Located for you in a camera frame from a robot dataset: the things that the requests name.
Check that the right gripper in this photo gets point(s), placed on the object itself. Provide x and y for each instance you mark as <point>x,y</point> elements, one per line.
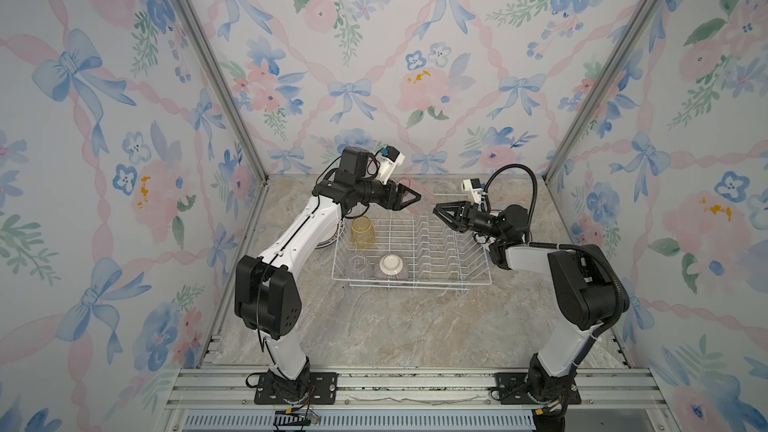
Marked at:
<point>471,216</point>

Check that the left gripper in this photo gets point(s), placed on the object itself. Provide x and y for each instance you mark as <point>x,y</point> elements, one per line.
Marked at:
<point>398,196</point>

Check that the yellow glass cup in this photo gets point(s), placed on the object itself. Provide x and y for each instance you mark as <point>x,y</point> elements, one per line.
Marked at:
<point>363,234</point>

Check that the clear glass cup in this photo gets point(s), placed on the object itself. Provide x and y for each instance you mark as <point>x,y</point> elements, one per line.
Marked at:
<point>359,267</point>

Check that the pink glass cup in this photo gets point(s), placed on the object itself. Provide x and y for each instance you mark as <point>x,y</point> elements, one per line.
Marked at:
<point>427,194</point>

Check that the white plate green red rim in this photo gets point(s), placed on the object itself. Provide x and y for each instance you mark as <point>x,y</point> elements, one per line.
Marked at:
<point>333,238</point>

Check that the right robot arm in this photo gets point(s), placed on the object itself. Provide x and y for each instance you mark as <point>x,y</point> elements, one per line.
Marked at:
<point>590,297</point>

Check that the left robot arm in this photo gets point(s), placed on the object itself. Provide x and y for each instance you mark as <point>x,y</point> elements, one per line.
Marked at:
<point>266,296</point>

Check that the striped ceramic bowl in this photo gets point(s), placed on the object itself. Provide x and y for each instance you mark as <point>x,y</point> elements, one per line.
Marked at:
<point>392,267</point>

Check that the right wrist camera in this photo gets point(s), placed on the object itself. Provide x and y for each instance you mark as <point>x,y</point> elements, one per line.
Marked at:
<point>473,190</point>

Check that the white wire dish rack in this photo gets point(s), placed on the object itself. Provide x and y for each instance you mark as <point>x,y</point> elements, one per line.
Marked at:
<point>437,257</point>

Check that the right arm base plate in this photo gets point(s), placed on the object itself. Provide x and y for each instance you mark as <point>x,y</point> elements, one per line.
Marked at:
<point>523,388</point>

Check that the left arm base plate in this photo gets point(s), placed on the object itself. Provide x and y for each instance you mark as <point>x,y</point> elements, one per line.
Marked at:
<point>315,388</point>

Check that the left aluminium corner post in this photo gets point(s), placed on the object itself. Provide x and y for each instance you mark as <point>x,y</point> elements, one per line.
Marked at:
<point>211,69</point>

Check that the aluminium corner post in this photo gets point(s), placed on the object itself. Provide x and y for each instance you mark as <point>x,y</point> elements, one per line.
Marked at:
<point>623,49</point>
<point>211,69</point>

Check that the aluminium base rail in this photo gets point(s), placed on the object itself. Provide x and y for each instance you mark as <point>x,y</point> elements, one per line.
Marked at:
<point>222,398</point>

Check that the right aluminium corner post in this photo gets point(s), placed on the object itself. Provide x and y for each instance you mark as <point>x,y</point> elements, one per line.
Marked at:
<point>623,49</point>

